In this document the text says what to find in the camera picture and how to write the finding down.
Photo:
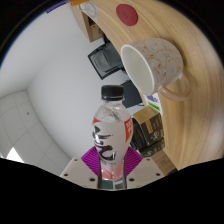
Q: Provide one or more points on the clear drink bottle black cap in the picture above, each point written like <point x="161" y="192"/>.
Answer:
<point x="111" y="133"/>

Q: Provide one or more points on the printed white sticker sheet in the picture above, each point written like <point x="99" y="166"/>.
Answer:
<point x="155" y="103"/>

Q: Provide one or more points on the white mug with orange pattern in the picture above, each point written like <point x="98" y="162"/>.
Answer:
<point x="160" y="63"/>

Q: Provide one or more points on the mesh office chair grey back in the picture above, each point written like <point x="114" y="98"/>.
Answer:
<point x="106" y="60"/>

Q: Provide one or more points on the tan brown carton box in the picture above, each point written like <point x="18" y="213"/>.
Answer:
<point x="145" y="115"/>

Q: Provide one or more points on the flat round red coaster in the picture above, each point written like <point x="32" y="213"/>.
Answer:
<point x="127" y="14"/>

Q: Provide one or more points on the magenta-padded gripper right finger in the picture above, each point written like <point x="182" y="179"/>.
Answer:
<point x="146" y="170"/>

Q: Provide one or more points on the long ceiling light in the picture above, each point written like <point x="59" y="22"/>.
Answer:
<point x="15" y="156"/>

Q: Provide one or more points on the clear sheet with round print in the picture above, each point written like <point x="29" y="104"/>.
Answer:
<point x="89" y="10"/>

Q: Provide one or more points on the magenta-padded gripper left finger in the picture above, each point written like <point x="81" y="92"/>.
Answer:
<point x="78" y="170"/>

